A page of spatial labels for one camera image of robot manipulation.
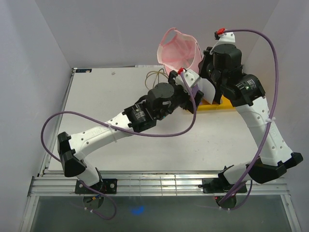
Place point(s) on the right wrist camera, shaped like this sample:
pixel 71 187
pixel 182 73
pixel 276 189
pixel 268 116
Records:
pixel 223 37

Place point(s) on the aluminium frame rail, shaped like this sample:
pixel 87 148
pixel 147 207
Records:
pixel 140 183

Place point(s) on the white cap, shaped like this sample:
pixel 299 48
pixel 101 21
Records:
pixel 207 88

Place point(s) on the pink baseball cap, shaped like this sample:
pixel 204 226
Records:
pixel 177 50

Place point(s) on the yellow plastic tray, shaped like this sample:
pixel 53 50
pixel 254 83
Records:
pixel 224 105

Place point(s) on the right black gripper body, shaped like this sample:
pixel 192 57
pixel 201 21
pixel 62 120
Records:
pixel 206 67

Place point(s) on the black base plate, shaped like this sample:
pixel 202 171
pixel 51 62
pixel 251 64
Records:
pixel 106 186
pixel 214 185

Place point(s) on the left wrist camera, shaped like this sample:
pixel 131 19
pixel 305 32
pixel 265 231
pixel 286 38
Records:
pixel 190 78

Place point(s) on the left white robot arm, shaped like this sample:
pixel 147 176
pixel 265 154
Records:
pixel 73 149

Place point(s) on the black baseball cap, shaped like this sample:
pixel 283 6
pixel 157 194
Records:
pixel 218 94

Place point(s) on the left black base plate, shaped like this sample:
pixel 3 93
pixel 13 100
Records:
pixel 106 186

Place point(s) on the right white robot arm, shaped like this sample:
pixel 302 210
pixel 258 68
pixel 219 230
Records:
pixel 275 156

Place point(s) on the gold wire hat stand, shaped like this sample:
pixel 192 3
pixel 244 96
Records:
pixel 156 75

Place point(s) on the purple baseball cap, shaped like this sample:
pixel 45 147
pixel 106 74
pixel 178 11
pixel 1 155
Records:
pixel 198 95

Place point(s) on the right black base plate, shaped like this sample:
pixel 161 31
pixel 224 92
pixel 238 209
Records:
pixel 214 185

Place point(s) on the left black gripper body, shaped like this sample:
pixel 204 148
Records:
pixel 179 97

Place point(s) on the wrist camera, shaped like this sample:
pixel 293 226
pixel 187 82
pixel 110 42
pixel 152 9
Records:
pixel 190 78
pixel 223 37

